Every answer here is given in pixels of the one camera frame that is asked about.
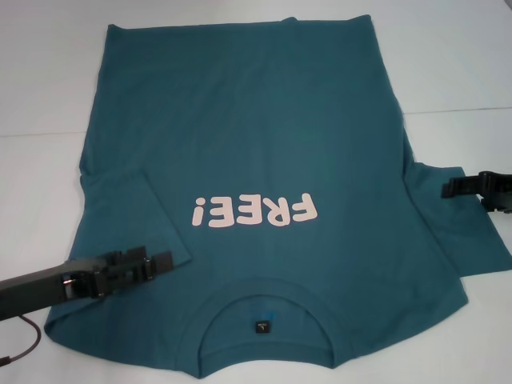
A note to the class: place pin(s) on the blue t-shirt with pink print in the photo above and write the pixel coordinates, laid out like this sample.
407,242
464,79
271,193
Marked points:
260,120

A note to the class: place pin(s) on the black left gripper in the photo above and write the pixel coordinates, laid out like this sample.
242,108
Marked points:
40,286

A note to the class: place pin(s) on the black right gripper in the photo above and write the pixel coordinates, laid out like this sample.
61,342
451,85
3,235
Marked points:
498,192

